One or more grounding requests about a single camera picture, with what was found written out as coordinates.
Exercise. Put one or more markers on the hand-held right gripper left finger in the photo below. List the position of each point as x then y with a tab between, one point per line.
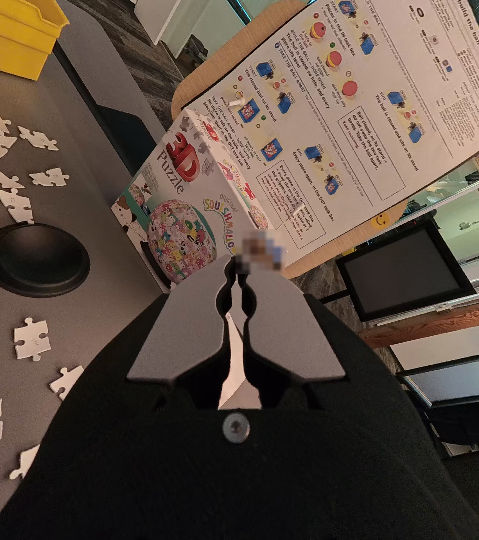
172	337

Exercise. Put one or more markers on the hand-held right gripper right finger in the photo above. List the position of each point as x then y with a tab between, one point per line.
294	337

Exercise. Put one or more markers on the white puzzle pieces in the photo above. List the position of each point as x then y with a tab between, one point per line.
33	337

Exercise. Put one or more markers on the black round ball stand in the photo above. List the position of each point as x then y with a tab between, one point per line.
35	261

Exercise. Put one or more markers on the colourful puzzle box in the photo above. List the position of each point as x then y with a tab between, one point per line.
180	168

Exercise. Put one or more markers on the white instruction leaflet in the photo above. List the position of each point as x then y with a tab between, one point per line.
234	379

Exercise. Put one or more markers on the white pin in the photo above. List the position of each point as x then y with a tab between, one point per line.
299	211
237	101

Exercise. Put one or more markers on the black flat screen monitor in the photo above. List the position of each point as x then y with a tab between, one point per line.
404	270

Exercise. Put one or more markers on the wooden ledge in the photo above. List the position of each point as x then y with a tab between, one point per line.
433	320

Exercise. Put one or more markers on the yellow smiley sticker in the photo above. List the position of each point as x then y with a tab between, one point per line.
380	220

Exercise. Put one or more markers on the black office chair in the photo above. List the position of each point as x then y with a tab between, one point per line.
467	422

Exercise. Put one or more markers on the dark teal seat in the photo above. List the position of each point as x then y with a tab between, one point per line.
125	135

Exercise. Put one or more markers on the white printed instruction poster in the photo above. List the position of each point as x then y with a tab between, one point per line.
391	105

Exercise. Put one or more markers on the light wooden board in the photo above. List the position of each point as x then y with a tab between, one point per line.
205	76

